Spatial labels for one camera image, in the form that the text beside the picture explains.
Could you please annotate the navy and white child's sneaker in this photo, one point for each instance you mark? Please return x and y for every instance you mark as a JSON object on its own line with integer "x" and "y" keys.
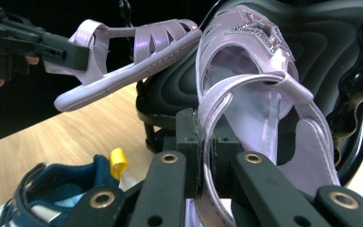
{"x": 60, "y": 183}

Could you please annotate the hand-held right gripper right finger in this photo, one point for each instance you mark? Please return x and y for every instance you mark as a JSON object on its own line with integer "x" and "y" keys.
{"x": 225, "y": 164}

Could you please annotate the lilac child's sandal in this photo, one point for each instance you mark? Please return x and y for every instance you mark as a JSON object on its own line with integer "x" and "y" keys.
{"x": 157, "y": 41}
{"x": 249, "y": 31}

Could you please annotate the red and black shoe rack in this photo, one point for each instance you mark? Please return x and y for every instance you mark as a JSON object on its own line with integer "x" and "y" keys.
{"x": 321, "y": 41}

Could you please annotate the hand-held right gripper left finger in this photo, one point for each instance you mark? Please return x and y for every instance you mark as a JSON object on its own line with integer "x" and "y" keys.
{"x": 190, "y": 142}

